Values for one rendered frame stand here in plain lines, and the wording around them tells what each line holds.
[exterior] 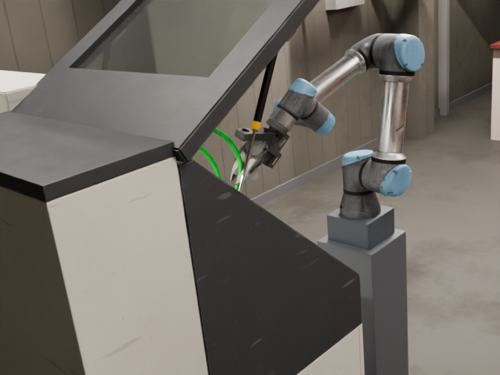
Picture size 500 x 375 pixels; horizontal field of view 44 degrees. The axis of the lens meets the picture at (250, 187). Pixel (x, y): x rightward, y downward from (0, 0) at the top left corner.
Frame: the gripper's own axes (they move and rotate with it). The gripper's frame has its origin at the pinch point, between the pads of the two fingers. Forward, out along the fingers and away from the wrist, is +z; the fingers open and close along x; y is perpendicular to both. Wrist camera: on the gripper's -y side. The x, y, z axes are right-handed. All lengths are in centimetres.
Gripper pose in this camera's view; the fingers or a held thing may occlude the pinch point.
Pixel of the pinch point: (234, 178)
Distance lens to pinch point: 184.5
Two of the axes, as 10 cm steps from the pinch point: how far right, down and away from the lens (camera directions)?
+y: 5.8, 4.0, 7.1
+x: -5.8, -4.2, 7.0
